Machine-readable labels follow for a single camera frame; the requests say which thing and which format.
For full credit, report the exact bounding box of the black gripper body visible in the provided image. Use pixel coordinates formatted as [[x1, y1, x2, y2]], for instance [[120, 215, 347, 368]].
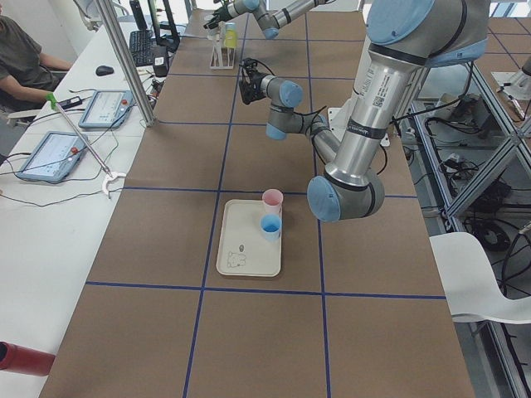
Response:
[[239, 67, 266, 104], [210, 2, 241, 23]]

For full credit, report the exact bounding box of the yellow plastic cup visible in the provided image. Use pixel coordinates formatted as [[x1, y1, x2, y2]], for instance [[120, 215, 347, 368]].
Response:
[[223, 28, 237, 49]]

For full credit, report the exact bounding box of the grey plastic cup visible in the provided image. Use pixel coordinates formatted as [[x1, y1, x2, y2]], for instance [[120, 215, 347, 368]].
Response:
[[208, 27, 222, 45]]

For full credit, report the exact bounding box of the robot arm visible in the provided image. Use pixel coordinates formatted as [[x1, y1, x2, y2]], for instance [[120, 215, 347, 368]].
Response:
[[240, 1, 490, 222], [203, 0, 330, 39]]

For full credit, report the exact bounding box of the pink plastic cup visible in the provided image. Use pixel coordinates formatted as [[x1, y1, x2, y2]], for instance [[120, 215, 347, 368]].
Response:
[[261, 188, 284, 216]]

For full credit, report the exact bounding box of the black box device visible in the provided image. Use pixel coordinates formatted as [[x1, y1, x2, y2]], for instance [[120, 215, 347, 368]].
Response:
[[153, 56, 169, 77]]

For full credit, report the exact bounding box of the black keyboard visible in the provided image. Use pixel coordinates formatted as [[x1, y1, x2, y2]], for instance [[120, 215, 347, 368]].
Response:
[[129, 30, 153, 66]]

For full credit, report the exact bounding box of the black computer mouse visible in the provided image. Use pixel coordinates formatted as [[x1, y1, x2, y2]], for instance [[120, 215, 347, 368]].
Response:
[[95, 66, 114, 77]]

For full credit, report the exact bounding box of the far teach pendant tablet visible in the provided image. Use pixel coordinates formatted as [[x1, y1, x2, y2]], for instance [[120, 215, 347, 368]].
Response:
[[78, 90, 134, 129]]

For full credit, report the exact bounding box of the teach pendant tablet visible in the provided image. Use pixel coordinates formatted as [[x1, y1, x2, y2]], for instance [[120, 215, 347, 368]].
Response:
[[78, 90, 134, 129], [15, 131, 85, 183]]

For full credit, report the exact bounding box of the black power adapter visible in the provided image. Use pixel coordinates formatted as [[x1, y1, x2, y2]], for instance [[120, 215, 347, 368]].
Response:
[[57, 96, 83, 109]]

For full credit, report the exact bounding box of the cream serving tray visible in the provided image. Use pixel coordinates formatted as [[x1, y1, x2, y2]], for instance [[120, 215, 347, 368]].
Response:
[[216, 199, 281, 277]]

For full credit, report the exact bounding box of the metal reacher grabber stick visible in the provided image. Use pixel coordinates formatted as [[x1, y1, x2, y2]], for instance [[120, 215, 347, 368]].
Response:
[[46, 92, 126, 198]]

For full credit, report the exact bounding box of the person in olive shirt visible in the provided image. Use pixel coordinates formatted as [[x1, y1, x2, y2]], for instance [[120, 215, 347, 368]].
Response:
[[1, 16, 72, 111]]

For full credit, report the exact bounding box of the near teach pendant tablet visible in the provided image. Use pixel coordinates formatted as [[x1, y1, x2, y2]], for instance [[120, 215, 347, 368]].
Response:
[[15, 131, 85, 183]]

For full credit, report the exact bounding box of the white plastic chair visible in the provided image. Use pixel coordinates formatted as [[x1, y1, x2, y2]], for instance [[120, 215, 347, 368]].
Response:
[[430, 232, 530, 324]]

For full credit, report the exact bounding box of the red bottle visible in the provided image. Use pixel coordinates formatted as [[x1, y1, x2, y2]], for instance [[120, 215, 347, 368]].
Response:
[[1, 342, 56, 376]]

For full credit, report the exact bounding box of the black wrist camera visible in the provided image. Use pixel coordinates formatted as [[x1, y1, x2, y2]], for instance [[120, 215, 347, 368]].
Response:
[[241, 58, 258, 73]]

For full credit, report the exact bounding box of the white wire cup rack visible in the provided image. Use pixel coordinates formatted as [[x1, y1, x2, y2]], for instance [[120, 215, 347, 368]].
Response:
[[207, 22, 236, 70]]

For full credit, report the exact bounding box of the black camera cable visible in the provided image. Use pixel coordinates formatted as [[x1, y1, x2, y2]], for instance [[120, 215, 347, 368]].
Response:
[[248, 58, 333, 167]]

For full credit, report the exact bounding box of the aluminium frame post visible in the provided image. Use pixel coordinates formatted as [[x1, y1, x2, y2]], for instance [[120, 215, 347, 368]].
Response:
[[95, 0, 155, 127]]

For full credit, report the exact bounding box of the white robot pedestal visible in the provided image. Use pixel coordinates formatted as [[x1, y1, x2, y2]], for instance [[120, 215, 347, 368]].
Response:
[[327, 85, 394, 147]]

